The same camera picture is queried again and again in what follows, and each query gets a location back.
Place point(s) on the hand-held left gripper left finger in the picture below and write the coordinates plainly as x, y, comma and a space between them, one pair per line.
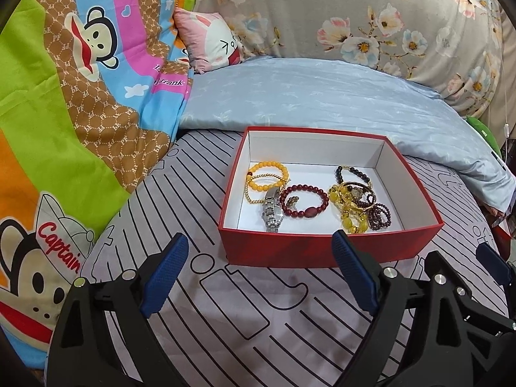
165, 278

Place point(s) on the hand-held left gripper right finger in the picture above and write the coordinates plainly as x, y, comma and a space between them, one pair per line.
354, 274

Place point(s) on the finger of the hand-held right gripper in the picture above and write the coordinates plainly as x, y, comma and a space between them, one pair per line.
434, 262
490, 262

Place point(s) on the red cardboard box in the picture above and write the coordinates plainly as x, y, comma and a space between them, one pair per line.
282, 250

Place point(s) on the rose gold bangle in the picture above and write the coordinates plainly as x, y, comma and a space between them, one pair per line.
351, 185

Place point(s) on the small metal brooch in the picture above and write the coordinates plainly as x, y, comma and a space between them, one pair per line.
292, 200

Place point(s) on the silver wrist watch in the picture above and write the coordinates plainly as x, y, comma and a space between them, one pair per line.
273, 213

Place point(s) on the green plush item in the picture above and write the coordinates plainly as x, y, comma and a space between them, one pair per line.
481, 127

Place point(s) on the light blue quilt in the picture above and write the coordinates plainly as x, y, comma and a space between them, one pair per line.
322, 92

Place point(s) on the cartoon monkey blanket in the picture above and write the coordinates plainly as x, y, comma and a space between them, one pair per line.
60, 88

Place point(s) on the pink rabbit pillow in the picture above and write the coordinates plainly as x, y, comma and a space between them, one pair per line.
209, 36

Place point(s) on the grey floral pillow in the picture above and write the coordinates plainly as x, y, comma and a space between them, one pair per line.
322, 8

